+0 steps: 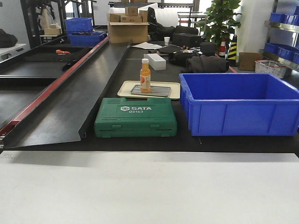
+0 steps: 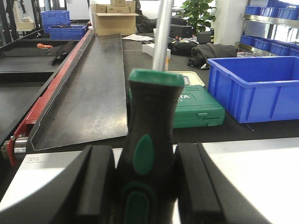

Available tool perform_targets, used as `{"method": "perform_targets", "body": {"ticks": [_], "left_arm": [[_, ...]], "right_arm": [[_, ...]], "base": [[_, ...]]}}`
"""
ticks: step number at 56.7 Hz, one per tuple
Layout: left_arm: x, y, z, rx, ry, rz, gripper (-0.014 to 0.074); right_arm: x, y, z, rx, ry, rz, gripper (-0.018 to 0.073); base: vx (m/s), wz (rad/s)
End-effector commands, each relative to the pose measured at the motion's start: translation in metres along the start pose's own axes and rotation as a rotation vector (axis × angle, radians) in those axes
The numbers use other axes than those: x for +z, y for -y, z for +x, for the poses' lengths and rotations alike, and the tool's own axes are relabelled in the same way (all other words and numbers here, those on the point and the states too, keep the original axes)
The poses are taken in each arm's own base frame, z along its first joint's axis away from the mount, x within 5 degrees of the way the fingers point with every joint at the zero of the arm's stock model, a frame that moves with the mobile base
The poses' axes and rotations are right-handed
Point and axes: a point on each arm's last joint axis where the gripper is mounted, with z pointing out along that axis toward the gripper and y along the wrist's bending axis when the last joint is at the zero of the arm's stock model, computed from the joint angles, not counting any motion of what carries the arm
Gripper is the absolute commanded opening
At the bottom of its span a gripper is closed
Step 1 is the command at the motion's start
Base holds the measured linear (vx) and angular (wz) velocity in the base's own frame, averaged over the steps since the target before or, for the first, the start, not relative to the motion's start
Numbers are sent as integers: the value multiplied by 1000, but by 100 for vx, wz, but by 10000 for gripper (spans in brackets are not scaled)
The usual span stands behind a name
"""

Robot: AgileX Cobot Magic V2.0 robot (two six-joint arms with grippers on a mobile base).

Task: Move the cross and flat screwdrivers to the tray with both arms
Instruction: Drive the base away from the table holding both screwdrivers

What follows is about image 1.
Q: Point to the small metal tray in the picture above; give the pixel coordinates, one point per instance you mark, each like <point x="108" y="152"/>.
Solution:
<point x="158" y="91"/>

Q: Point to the beige plastic tray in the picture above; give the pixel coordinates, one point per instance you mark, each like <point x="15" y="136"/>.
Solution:
<point x="127" y="86"/>

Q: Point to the green SATA tool case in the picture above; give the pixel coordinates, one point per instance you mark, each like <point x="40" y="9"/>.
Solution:
<point x="119" y="117"/>

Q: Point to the orange juice bottle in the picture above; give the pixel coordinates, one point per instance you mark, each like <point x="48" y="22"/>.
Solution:
<point x="145" y="76"/>

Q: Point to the white rectangular box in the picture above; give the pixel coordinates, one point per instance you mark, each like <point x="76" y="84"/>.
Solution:
<point x="156" y="61"/>

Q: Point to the large blue plastic bin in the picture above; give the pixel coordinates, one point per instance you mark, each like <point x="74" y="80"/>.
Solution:
<point x="219" y="104"/>

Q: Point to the dark folded cloth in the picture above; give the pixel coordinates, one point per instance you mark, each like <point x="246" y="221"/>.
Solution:
<point x="206" y="64"/>

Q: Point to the white paper cup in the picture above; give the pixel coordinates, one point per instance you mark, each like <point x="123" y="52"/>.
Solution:
<point x="166" y="40"/>

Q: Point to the large cardboard box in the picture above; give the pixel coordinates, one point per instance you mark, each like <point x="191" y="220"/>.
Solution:
<point x="135" y="32"/>

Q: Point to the black metal ramp panel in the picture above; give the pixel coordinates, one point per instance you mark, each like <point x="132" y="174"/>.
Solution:
<point x="63" y="112"/>

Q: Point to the red white traffic cone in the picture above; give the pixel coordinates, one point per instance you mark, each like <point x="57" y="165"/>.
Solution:
<point x="222" y="48"/>

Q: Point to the yellow black traffic cone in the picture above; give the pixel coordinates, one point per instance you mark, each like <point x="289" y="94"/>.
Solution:
<point x="232" y="52"/>

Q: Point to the blue bin on conveyor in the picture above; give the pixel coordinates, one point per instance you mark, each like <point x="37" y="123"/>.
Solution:
<point x="89" y="40"/>

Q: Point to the brown cardboard box floor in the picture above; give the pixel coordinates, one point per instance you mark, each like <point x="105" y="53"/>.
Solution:
<point x="247" y="60"/>

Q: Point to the potted green tree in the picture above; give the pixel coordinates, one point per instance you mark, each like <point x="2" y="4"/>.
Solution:
<point x="220" y="20"/>

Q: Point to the orange handled tool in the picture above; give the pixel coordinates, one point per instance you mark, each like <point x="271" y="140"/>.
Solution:
<point x="61" y="52"/>

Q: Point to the white wire basket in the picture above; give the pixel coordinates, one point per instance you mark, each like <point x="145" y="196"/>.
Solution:
<point x="271" y="67"/>

